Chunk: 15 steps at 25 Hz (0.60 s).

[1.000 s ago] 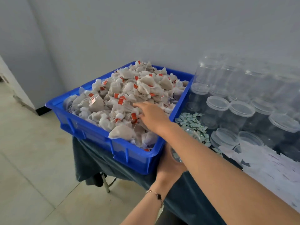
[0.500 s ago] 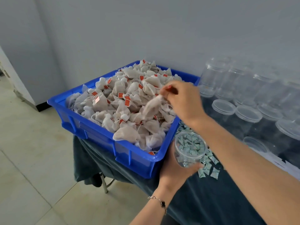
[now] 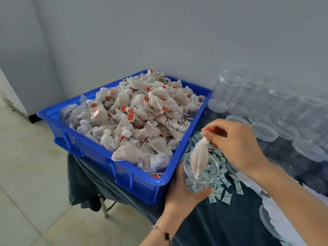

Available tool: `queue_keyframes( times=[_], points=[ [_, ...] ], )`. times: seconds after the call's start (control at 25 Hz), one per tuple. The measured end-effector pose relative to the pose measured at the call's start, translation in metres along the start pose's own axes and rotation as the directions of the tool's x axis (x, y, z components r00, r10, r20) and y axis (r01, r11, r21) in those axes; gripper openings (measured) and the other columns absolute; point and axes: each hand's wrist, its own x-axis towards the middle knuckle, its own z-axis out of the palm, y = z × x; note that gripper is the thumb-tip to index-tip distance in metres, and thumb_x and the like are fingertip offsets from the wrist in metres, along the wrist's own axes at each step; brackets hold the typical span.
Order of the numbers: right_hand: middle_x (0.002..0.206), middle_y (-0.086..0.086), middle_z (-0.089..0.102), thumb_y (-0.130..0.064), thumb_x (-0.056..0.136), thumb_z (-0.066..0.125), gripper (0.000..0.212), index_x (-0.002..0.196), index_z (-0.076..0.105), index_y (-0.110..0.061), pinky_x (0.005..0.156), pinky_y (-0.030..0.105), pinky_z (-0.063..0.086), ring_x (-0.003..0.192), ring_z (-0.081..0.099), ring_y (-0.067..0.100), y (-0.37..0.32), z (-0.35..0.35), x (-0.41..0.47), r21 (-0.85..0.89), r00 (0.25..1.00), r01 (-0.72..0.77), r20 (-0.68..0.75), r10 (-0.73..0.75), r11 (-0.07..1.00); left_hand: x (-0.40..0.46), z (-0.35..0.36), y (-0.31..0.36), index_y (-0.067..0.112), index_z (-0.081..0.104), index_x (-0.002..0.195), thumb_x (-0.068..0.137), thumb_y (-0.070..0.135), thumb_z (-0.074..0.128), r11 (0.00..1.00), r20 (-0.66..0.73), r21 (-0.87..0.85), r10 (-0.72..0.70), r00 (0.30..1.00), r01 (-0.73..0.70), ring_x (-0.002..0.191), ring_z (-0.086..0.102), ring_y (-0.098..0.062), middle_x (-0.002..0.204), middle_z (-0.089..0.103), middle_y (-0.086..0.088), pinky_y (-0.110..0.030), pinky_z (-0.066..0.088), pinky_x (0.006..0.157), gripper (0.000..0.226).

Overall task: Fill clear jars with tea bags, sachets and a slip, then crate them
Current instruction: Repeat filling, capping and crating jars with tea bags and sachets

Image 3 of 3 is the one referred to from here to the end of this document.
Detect person's left hand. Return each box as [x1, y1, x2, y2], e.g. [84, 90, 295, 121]
[163, 164, 216, 221]

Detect person's right hand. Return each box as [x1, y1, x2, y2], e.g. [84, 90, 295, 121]
[201, 119, 268, 177]

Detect pile of green desiccant packets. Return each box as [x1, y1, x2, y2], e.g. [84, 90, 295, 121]
[182, 132, 245, 204]

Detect clear jar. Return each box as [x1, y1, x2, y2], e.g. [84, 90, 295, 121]
[183, 151, 220, 193]

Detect white mesh tea bag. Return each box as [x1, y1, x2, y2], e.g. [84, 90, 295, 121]
[190, 137, 212, 178]

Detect group of lidded jars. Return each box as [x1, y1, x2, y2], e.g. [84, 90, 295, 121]
[207, 68, 328, 195]

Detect clear lids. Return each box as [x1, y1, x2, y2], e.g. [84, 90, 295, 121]
[259, 203, 288, 240]

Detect pile of white label papers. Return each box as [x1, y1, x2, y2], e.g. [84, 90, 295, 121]
[236, 172, 328, 246]

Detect pile of tea bags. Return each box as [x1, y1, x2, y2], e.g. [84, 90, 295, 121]
[60, 69, 206, 177]

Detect person's right forearm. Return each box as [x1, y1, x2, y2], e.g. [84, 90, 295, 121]
[251, 159, 328, 246]

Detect metal table leg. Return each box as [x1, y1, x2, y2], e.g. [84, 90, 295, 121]
[98, 194, 112, 219]

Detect blue plastic tray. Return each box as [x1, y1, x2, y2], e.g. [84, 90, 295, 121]
[37, 69, 213, 204]

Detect thin beaded bracelet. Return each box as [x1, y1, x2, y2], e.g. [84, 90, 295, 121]
[152, 225, 172, 245]

